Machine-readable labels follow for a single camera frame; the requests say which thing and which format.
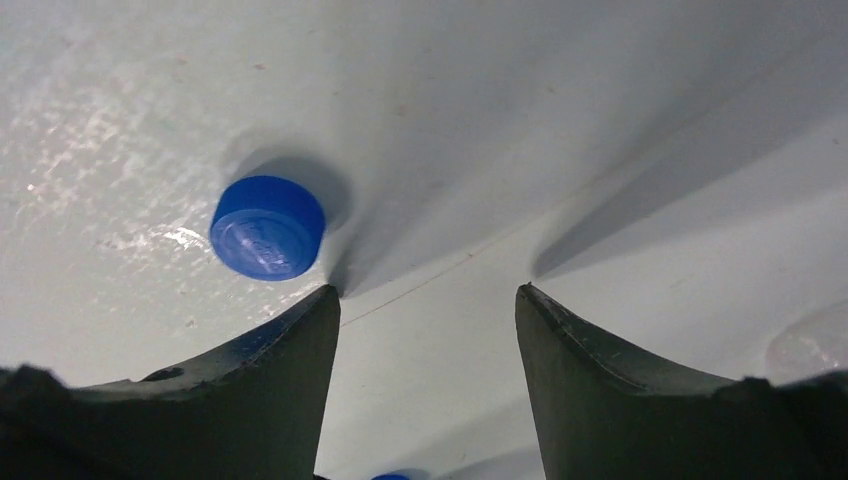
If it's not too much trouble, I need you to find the blue bottle cap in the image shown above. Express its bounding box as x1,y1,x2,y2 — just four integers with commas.
208,175,327,282
371,473,410,480

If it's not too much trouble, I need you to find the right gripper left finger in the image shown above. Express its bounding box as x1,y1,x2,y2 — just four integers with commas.
1,285,341,479

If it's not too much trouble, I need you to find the clear unlabelled bottle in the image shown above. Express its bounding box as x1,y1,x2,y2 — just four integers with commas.
765,301,847,383

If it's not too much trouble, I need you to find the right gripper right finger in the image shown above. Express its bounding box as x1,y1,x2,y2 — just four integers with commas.
515,284,847,479

